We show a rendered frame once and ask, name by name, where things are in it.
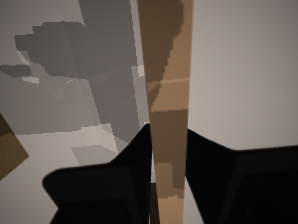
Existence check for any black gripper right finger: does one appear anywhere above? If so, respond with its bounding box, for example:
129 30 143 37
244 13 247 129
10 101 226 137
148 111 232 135
185 129 298 224

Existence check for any long brown wooden rail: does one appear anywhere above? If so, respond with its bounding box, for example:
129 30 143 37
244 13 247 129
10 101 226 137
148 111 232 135
137 0 194 224

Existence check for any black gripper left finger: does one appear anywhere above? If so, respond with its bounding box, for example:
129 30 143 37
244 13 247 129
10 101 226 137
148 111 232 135
42 123 152 224

